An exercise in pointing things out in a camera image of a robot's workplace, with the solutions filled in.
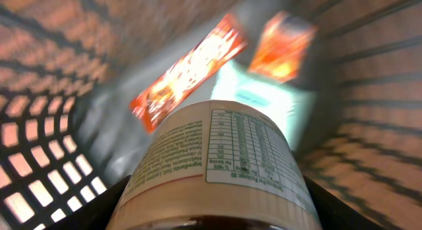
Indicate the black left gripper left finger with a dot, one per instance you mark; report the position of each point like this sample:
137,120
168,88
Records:
96,214

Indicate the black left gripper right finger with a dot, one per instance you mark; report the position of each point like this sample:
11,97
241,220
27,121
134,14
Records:
335,214

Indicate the mint green wet wipes pack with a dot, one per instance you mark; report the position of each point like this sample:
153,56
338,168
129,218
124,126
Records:
287,106

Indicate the red chocolate bar wrapper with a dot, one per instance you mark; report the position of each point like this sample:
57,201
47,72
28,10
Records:
157,101

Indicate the green lid seasoning jar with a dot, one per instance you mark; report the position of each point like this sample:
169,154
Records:
218,165

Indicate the small orange juice packet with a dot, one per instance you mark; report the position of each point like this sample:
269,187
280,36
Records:
282,47

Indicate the grey plastic mesh basket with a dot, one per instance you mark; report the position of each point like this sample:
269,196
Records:
69,69

